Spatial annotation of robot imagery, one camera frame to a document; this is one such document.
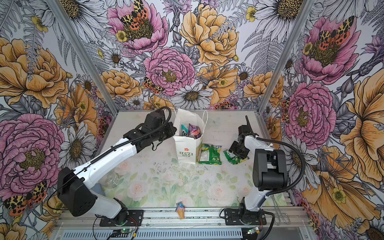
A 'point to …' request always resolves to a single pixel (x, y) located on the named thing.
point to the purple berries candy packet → (194, 131)
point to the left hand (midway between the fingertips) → (176, 133)
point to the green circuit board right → (252, 230)
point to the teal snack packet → (185, 131)
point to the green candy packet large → (210, 154)
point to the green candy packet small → (232, 158)
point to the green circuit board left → (125, 230)
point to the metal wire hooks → (277, 221)
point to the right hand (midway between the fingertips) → (233, 156)
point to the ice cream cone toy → (180, 209)
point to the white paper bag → (187, 149)
